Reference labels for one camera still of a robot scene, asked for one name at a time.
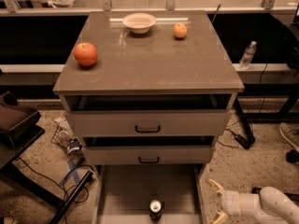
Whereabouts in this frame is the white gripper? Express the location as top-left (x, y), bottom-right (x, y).
top-left (207, 179), bottom-right (260, 224)

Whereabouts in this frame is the pepsi can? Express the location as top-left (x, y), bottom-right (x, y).
top-left (149, 200), bottom-right (163, 221)

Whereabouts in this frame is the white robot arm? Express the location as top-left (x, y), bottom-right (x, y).
top-left (206, 179), bottom-right (299, 224)

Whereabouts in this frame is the middle grey drawer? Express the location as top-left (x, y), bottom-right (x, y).
top-left (82, 136), bottom-right (214, 165)

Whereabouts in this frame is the grey drawer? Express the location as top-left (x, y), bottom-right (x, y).
top-left (66, 111), bottom-right (231, 137)
top-left (82, 136), bottom-right (214, 165)

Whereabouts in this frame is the open bottom drawer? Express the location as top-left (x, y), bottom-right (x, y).
top-left (93, 164), bottom-right (204, 224)

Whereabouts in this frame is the top grey drawer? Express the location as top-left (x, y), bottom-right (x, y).
top-left (66, 111), bottom-right (231, 137)

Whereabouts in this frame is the grey drawer cabinet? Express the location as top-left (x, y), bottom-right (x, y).
top-left (51, 10), bottom-right (245, 166)

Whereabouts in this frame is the black pole with knob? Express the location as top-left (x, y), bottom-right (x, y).
top-left (251, 187), bottom-right (299, 202)

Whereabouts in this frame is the black caster wheel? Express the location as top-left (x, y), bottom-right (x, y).
top-left (286, 149), bottom-right (299, 163)

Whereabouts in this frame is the grey shoe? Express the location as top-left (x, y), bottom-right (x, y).
top-left (279, 122), bottom-right (299, 152)

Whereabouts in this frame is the black bar on floor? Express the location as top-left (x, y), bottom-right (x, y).
top-left (49, 171), bottom-right (93, 224)

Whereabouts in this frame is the clear plastic water bottle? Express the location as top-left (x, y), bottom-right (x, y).
top-left (239, 41), bottom-right (257, 70)

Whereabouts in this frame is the orange fruit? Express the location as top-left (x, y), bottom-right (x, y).
top-left (173, 22), bottom-right (188, 39)

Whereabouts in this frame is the white paper bowl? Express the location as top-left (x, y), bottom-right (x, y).
top-left (122, 13), bottom-right (156, 34)

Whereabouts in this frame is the red apple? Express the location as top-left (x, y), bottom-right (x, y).
top-left (73, 42), bottom-right (97, 67)

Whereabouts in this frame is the black cable on floor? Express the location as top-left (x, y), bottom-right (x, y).
top-left (15, 156), bottom-right (96, 205)

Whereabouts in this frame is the wire basket on floor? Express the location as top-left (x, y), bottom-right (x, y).
top-left (50, 117), bottom-right (82, 156)

